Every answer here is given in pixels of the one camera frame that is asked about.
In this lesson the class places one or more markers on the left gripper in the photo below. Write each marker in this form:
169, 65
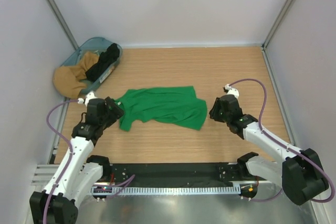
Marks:
115, 113

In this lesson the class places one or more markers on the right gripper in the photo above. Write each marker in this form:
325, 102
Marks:
213, 112

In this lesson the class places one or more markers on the green tank top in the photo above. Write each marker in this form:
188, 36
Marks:
171, 105

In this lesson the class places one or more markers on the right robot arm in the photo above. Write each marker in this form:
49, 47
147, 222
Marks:
297, 172

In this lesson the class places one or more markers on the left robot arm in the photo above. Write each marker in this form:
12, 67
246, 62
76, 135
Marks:
61, 198

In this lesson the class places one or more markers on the tan tank top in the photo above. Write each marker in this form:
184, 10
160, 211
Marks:
67, 79

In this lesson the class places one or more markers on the black tank top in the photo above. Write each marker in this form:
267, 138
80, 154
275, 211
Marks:
106, 59

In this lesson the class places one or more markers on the blue plastic basket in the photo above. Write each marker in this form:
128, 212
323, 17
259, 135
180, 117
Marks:
97, 45

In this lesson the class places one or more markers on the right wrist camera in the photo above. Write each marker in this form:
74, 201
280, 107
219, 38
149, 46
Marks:
229, 90

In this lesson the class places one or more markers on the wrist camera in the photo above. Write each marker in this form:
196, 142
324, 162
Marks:
229, 90
85, 101

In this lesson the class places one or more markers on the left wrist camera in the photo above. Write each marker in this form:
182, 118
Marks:
85, 101

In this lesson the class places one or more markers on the white slotted cable duct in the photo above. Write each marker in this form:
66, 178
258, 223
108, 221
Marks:
142, 191

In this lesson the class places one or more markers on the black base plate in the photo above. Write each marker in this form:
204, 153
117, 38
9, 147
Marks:
178, 175

